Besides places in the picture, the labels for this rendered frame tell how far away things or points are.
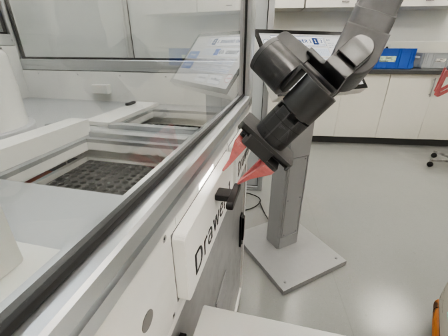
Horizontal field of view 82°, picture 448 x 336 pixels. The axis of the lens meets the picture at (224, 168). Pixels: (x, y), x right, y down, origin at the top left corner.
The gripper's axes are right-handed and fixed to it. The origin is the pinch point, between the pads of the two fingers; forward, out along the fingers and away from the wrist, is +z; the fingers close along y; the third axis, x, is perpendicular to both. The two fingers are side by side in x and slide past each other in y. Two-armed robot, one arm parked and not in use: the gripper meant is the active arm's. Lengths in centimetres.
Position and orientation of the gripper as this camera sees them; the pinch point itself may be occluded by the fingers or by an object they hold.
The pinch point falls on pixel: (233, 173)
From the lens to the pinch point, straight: 45.7
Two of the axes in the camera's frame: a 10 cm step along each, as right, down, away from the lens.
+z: -6.2, 6.3, 4.7
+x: -2.6, 4.0, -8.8
